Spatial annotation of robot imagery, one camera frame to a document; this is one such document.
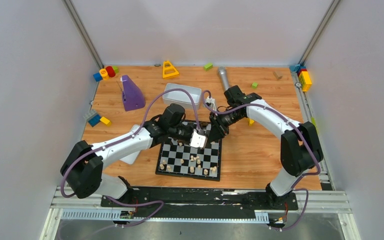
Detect silver microphone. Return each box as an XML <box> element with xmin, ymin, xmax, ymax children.
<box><xmin>217</xmin><ymin>66</ymin><xmax>230</xmax><ymax>91</ymax></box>

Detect white rectangular box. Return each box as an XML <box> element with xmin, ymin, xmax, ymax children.
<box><xmin>162</xmin><ymin>83</ymin><xmax>202</xmax><ymax>110</ymax></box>

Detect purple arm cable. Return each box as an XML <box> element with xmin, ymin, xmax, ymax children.
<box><xmin>60</xmin><ymin>88</ymin><xmax>202</xmax><ymax>229</ymax></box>
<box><xmin>201</xmin><ymin>90</ymin><xmax>322</xmax><ymax>232</ymax></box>

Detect black white chessboard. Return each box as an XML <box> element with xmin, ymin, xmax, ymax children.
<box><xmin>155</xmin><ymin>137</ymin><xmax>223</xmax><ymax>182</ymax></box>

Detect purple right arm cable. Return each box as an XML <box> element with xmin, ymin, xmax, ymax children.
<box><xmin>201</xmin><ymin>90</ymin><xmax>322</xmax><ymax>232</ymax></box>

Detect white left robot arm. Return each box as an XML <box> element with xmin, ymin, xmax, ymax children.
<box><xmin>60</xmin><ymin>103</ymin><xmax>200</xmax><ymax>207</ymax></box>

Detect white box lid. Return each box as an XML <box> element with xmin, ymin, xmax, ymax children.
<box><xmin>119</xmin><ymin>124</ymin><xmax>150</xmax><ymax>165</ymax></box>

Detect yellow curved block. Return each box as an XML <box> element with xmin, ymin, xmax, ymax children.
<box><xmin>247</xmin><ymin>118</ymin><xmax>255</xmax><ymax>126</ymax></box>

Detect blue toy block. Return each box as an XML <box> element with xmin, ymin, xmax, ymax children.
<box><xmin>93</xmin><ymin>72</ymin><xmax>103</xmax><ymax>82</ymax></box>

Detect red cylinder block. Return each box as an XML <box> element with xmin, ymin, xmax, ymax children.
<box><xmin>105</xmin><ymin>65</ymin><xmax>116</xmax><ymax>78</ymax></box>

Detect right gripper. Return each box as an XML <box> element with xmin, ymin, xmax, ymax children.
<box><xmin>207</xmin><ymin>108</ymin><xmax>244</xmax><ymax>144</ymax></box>

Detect blue block left edge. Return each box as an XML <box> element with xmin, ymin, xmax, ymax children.
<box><xmin>87</xmin><ymin>114</ymin><xmax>101</xmax><ymax>127</ymax></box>

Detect purple metronome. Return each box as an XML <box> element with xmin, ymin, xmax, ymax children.
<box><xmin>120</xmin><ymin>75</ymin><xmax>146</xmax><ymax>112</ymax></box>

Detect green block near wall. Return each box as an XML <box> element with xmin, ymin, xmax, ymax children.
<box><xmin>203</xmin><ymin>62</ymin><xmax>214</xmax><ymax>71</ymax></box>

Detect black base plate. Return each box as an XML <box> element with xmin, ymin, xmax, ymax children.
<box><xmin>100</xmin><ymin>186</ymin><xmax>300</xmax><ymax>220</ymax></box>

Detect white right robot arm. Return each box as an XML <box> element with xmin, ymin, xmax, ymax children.
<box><xmin>203</xmin><ymin>85</ymin><xmax>324</xmax><ymax>209</ymax></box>

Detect green block in corner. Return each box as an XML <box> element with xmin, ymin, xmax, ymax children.
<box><xmin>112</xmin><ymin>66</ymin><xmax>119</xmax><ymax>74</ymax></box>

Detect small yellow block left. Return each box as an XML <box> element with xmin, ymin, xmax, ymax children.
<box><xmin>99</xmin><ymin>116</ymin><xmax>112</xmax><ymax>127</ymax></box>

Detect brown wooden block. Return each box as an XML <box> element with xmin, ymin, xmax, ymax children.
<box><xmin>273</xmin><ymin>71</ymin><xmax>283</xmax><ymax>80</ymax></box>

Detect yellow triangular toy block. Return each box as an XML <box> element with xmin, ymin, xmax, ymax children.
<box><xmin>162</xmin><ymin>60</ymin><xmax>180</xmax><ymax>79</ymax></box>

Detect stacked coloured blocks right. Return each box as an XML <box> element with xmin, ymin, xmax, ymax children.
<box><xmin>289</xmin><ymin>64</ymin><xmax>313</xmax><ymax>92</ymax></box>

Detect yellow cylinder block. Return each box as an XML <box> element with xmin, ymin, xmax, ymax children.
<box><xmin>99</xmin><ymin>68</ymin><xmax>110</xmax><ymax>80</ymax></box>

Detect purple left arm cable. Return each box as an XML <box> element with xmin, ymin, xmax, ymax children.
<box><xmin>60</xmin><ymin>88</ymin><xmax>202</xmax><ymax>229</ymax></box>

